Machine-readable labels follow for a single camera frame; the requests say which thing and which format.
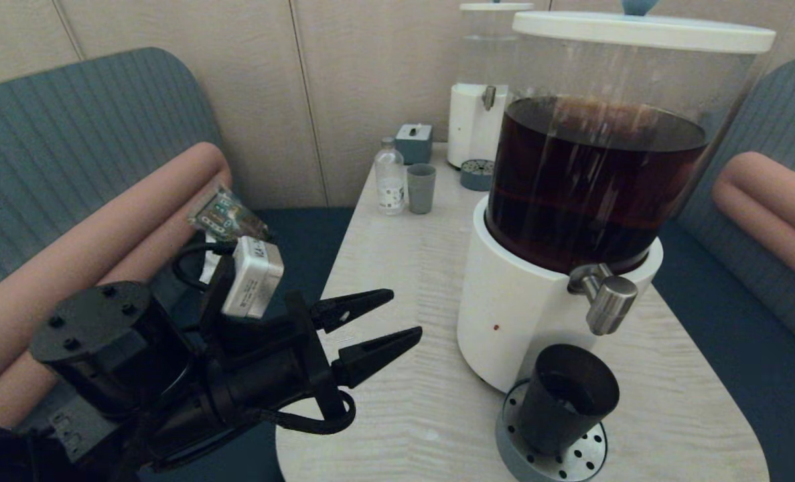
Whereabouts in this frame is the black plastic cup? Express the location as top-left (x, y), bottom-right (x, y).
top-left (514, 344), bottom-right (620, 457)

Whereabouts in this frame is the large metal dispenser tap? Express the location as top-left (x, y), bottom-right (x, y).
top-left (568, 263), bottom-right (639, 336)

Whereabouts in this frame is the grey plastic cup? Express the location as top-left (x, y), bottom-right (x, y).
top-left (407, 163), bottom-right (437, 215)

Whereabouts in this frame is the crumpled white tissue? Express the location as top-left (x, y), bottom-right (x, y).
top-left (200, 233), bottom-right (222, 285)

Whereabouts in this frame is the clear plastic bottle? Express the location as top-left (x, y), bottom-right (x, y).
top-left (375, 137), bottom-right (407, 216)

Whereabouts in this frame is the large tea drink dispenser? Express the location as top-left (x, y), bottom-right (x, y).
top-left (456, 0), bottom-right (777, 394)

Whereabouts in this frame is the green snack packet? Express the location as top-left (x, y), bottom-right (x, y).
top-left (187, 185), bottom-right (271, 243)

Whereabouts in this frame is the large round drip tray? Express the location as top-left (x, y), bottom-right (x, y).
top-left (495, 379), bottom-right (607, 482)

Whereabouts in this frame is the pink bolster cushion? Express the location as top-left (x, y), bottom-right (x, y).
top-left (0, 141), bottom-right (229, 402)
top-left (0, 171), bottom-right (234, 429)
top-left (719, 151), bottom-right (795, 250)
top-left (711, 179), bottom-right (795, 299)

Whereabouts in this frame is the grey tissue box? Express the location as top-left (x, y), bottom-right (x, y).
top-left (395, 123), bottom-right (433, 165)

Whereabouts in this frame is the small round drip tray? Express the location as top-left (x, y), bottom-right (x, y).
top-left (459, 159), bottom-right (496, 192)

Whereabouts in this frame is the small water drink dispenser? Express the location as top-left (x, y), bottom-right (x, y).
top-left (447, 0), bottom-right (534, 169)

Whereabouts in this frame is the teal upholstered bench sofa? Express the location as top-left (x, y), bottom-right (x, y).
top-left (645, 56), bottom-right (795, 482)
top-left (0, 47), bottom-right (356, 482)

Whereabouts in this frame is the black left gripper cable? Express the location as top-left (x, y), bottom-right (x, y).
top-left (263, 390), bottom-right (357, 435)

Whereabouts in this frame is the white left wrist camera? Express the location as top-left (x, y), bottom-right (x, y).
top-left (222, 236), bottom-right (285, 319)

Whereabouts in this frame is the black left camera cable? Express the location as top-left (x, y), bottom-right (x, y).
top-left (171, 241), bottom-right (237, 292)

